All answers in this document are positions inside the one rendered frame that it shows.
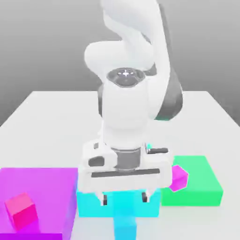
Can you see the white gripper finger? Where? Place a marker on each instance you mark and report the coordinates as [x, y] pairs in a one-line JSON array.
[[104, 199], [145, 197]]

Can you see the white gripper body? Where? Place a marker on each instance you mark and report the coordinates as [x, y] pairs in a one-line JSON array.
[[123, 182]]

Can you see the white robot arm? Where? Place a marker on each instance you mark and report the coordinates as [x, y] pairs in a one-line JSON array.
[[123, 112]]

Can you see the small blue cube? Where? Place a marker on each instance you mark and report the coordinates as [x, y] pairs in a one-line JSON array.
[[125, 228]]

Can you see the small magenta cube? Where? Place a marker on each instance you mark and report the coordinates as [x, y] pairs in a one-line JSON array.
[[179, 178]]

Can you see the small red cube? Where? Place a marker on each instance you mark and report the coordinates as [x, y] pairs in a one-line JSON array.
[[22, 213]]

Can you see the large cyan box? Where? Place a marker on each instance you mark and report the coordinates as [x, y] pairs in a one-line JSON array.
[[90, 206]]

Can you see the large purple box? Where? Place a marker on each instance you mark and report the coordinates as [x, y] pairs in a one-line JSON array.
[[46, 189]]

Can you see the large green box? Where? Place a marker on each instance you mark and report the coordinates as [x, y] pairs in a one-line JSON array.
[[202, 180]]

